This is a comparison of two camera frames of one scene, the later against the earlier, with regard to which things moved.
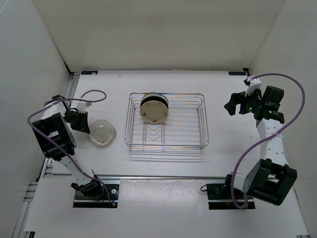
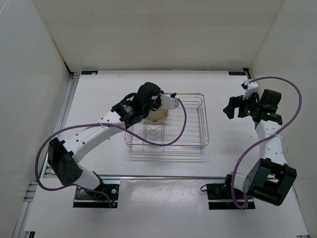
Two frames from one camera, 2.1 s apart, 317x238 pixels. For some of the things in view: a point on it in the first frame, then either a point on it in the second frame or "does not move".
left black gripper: (83, 126) to (158, 102)
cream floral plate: (154, 111) does not move
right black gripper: (239, 98) does not move
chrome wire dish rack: (185, 125) does not move
